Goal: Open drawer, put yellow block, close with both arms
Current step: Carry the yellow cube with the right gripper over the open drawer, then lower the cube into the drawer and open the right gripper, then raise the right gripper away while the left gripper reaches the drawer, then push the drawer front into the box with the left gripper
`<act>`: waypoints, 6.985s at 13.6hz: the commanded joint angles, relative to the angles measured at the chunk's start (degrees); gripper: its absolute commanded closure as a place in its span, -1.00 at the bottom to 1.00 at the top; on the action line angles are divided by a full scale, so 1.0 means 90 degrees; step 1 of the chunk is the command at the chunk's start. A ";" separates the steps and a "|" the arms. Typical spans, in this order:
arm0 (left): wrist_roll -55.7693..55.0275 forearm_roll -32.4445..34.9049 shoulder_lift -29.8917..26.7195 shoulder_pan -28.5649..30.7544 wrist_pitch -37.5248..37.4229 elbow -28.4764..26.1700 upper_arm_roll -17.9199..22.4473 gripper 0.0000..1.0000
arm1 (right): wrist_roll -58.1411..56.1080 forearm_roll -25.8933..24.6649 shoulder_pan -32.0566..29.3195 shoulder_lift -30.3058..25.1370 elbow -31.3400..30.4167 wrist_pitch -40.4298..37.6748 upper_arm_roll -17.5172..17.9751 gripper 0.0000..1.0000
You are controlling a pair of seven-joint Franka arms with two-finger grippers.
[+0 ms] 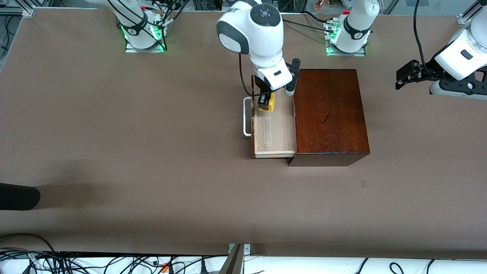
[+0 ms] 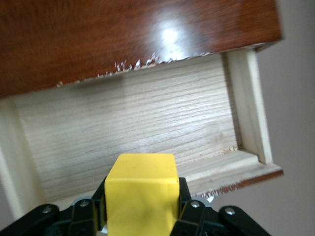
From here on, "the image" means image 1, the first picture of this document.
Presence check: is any yellow wooden block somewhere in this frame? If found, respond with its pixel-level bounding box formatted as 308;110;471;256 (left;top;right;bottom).
259;93;275;113

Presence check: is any wooden drawer with white handle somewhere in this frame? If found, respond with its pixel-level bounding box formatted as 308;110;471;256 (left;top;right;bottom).
243;74;298;159

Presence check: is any dark brown wooden cabinet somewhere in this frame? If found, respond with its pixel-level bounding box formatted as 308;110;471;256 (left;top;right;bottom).
287;69;370;167

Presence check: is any brown table cover sheet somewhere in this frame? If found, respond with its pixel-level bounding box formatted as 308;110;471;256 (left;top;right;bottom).
0;8;487;256

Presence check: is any grey metal bar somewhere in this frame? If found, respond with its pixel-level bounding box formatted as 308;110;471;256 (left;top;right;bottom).
219;244;245;274

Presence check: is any black ribbed cylinder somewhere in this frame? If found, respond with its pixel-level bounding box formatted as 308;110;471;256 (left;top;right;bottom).
0;183;41;211

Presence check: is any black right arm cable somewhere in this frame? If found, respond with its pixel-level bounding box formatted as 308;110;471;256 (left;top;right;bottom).
239;53;254;96

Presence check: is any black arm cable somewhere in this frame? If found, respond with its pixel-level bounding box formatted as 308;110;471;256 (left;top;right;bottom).
239;53;254;96
414;0;437;75

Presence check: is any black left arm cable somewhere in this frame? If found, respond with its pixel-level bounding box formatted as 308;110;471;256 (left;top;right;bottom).
414;0;437;75

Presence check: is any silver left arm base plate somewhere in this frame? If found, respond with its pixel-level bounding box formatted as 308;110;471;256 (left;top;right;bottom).
325;40;367;57

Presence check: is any aluminium frame bar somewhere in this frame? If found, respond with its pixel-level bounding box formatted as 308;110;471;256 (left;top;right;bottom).
458;0;487;26
0;0;37;16

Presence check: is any thin black cable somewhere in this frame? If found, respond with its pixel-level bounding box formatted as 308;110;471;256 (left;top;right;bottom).
282;11;328;32

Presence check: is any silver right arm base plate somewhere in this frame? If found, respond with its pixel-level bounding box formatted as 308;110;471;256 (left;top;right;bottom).
125;37;165;53

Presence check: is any black cable loop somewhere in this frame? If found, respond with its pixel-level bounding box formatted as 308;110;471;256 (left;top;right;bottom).
0;233;57;253

